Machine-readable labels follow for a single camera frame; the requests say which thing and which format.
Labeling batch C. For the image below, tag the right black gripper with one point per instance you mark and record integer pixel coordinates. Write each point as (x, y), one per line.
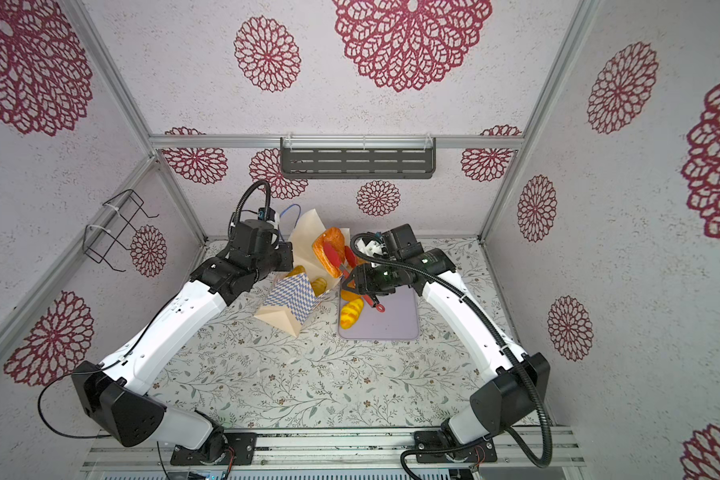
(364, 275)

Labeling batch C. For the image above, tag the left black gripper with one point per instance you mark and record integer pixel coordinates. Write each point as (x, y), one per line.
(285, 248)

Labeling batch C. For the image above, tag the striped swirl bread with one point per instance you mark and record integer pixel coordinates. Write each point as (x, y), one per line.
(297, 270)

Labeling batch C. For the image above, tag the red kitchen tongs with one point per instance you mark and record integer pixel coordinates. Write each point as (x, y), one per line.
(334, 259)

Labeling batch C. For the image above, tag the blue checkered paper bag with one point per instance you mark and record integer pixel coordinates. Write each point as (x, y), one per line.
(291, 300)

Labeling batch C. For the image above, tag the long orange bread loaf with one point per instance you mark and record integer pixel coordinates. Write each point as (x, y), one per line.
(348, 296)

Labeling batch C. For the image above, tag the round golden bun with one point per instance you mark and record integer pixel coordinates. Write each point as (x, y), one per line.
(319, 286)

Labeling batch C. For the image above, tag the small yellow striped bun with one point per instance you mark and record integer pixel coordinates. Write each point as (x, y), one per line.
(350, 313)

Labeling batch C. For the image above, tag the brown croissant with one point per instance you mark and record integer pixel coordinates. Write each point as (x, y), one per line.
(336, 238)

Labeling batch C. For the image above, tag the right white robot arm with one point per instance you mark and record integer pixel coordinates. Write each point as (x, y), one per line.
(514, 382)

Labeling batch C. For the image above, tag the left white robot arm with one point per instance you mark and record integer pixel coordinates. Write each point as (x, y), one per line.
(114, 392)

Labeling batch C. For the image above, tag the lavender tray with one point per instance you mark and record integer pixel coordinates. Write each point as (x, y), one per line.
(398, 322)

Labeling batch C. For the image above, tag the grey wall shelf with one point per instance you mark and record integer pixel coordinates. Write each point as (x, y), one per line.
(357, 161)

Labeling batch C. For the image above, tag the black wire wall rack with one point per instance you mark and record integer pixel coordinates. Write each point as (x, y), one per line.
(102, 236)

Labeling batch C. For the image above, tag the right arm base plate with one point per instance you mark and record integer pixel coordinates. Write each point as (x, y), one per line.
(436, 447)

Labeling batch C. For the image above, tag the aluminium front rail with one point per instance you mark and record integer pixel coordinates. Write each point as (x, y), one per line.
(339, 448)

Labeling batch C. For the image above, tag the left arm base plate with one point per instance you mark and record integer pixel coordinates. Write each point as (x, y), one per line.
(221, 448)

